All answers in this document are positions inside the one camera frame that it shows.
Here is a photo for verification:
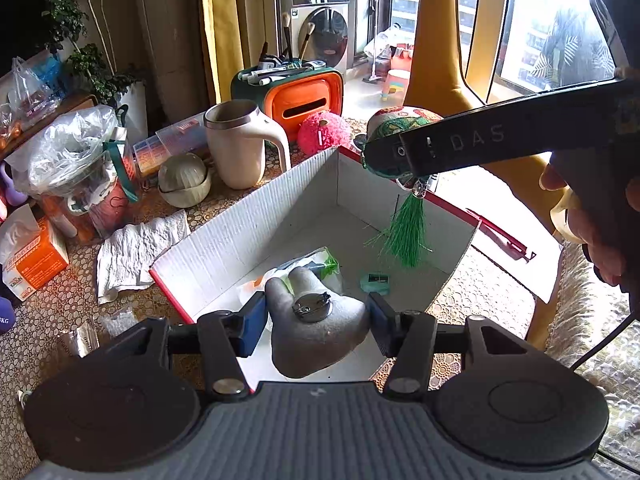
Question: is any purple dumbbell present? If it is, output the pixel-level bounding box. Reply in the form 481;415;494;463
0;160;29;222
0;295;17;337

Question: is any fluffy beige cushion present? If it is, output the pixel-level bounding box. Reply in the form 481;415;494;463
544;241;640;463

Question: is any clear plastic bag with oranges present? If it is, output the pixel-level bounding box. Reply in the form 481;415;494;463
0;54;67;132

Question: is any white planter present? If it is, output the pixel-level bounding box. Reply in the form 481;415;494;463
116;82;150;147

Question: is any crumpled white paper towel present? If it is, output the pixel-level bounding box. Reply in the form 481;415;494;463
96;209;192;305

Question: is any green ribbon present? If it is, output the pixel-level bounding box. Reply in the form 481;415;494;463
102;127;142;204

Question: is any yellow chair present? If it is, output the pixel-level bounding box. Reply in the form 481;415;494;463
402;0;571;350

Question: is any yellow curtain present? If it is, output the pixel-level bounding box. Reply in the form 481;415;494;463
196;0;232;106

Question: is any small bubble wrap bag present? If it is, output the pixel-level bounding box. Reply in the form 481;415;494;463
97;306;139;339

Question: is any bunch of markers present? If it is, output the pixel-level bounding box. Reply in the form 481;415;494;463
238;42;328;87

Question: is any orange tissue pack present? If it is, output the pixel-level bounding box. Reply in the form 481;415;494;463
0;203;70;304

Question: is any embroidered sachet with green tassel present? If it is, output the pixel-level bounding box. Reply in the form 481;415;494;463
361;106;446;269

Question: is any silver foil packet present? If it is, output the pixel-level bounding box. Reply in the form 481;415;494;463
59;321;101;359

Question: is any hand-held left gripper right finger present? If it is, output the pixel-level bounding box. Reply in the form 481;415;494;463
367;291;531;396

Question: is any pink fluffy ball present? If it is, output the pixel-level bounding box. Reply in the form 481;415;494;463
297;111;352;157

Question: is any person's right hand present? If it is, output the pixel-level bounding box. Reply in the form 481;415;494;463
539;162;640;296

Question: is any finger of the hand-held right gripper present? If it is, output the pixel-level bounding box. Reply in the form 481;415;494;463
362;77;618;179

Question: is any clear wrapped packet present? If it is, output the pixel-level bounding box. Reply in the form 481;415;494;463
237;246;344;306

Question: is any cream ribbed bowl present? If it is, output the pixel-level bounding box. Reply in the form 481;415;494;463
159;170;213;209
158;152;208;192

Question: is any wooden sideboard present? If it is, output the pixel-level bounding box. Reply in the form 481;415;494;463
0;92;99;162

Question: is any leafy green plant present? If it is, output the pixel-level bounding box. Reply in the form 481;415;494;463
42;0;147;107

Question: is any large clear plastic bag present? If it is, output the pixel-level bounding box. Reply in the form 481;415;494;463
4;105;140;242

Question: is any red plastic clip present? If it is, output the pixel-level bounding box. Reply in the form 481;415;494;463
465;208;537;262

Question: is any white and red cardboard box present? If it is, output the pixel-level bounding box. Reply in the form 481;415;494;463
149;146;564;396

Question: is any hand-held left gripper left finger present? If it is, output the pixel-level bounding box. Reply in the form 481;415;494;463
107;291;271;401

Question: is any clear bead storage box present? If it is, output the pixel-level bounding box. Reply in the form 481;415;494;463
132;114;209;177

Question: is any rainbow plastic stool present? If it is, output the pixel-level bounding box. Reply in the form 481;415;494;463
381;69;412;102

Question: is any upright mop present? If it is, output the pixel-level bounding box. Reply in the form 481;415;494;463
361;0;385;84

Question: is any black cable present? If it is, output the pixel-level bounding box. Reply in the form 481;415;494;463
569;310;640;372

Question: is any teal pencil sharpener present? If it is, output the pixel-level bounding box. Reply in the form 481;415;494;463
360;272;392;294

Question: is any black television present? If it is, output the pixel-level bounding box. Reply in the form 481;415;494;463
0;0;52;77

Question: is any cream mug with handle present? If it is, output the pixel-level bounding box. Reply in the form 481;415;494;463
203;99;292;190

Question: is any orange and green storage box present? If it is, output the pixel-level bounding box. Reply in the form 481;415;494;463
230;66;346;144

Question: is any long bristle brush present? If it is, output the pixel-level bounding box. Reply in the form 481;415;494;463
298;22;316;61
281;12;294;62

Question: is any silver washing machine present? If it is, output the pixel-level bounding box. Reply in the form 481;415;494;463
279;0;351;74

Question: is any grey felt brooch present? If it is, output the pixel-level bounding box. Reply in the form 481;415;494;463
264;266;372;379

